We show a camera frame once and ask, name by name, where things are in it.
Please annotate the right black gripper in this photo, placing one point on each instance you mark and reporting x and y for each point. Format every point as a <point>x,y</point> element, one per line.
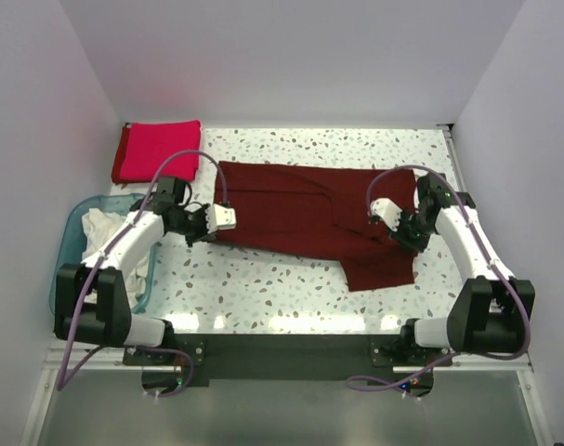
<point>400,238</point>

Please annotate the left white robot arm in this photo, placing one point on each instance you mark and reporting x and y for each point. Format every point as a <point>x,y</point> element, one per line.
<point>91,303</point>

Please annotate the dark red t-shirt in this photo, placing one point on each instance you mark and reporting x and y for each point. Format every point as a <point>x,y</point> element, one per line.
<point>319,213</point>

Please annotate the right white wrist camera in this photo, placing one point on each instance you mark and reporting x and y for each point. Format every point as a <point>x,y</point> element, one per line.
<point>384,210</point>

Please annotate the crumpled white t-shirt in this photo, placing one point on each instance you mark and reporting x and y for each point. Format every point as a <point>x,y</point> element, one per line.
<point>98,227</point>

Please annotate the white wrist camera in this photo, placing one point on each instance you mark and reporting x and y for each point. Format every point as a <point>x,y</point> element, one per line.
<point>384,210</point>
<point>219,217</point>

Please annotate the aluminium frame rail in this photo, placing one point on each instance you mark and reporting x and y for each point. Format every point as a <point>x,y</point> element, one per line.
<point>113,359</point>

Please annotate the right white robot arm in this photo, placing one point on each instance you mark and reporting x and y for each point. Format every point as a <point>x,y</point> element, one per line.
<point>491,314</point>

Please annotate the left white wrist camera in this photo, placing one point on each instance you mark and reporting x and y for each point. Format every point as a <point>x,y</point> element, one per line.
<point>219,217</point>

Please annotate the blue plastic basket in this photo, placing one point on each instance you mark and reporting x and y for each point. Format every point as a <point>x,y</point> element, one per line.
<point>73,241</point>

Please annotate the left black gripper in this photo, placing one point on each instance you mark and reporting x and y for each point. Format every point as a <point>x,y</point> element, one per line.
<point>191,240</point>

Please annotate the folded pink red t-shirt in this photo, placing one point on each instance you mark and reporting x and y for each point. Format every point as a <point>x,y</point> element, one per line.
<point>144,147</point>

